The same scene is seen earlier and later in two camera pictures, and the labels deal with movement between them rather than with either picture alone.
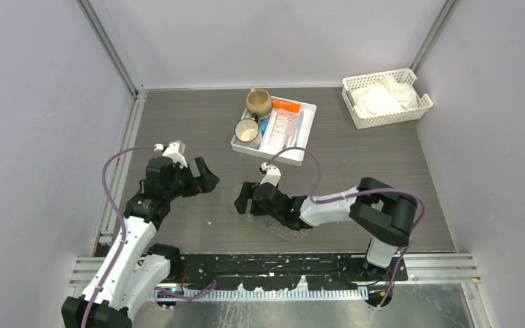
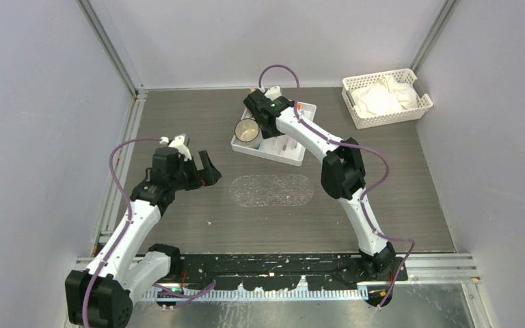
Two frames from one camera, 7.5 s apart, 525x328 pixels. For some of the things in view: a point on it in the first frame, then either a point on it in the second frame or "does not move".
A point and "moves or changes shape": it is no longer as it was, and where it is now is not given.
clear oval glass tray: x=271 y=224 moves or changes shape
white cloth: x=386 y=96 does not move
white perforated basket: x=384 y=98 does not move
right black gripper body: x=258 y=209 → x=268 y=132
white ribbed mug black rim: x=247 y=132 does not move
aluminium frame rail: x=446 y=268 does not move
